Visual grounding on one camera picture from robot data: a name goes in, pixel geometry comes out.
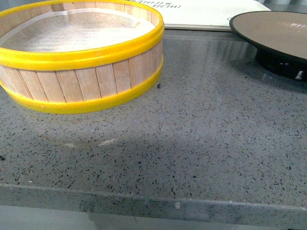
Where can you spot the black and tan plate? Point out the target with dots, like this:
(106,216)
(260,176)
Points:
(280,38)

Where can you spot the white serving tray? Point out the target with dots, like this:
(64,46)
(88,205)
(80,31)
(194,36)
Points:
(207,15)

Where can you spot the yellow rimmed bamboo steamer basket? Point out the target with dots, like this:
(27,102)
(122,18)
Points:
(82,81)

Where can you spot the white steamer mesh liner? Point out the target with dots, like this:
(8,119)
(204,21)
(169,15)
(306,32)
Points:
(75,30)

